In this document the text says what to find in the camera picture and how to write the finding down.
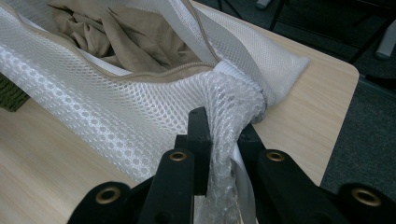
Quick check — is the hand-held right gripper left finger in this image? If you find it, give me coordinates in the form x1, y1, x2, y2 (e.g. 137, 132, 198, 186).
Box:
138, 106, 213, 224

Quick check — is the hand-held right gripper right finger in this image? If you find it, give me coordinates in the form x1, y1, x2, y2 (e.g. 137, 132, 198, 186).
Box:
237, 123, 349, 224

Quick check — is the white mesh laundry bag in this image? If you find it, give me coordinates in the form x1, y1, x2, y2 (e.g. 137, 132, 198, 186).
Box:
0, 0, 311, 224

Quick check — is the beige garment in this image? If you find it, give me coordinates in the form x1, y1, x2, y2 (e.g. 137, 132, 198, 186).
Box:
46, 0, 219, 76

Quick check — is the green woven basket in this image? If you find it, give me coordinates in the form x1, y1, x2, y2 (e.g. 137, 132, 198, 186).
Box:
0, 73, 31, 113

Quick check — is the black folding chair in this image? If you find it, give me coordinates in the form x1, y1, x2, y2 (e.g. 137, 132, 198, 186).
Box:
267, 0, 396, 64

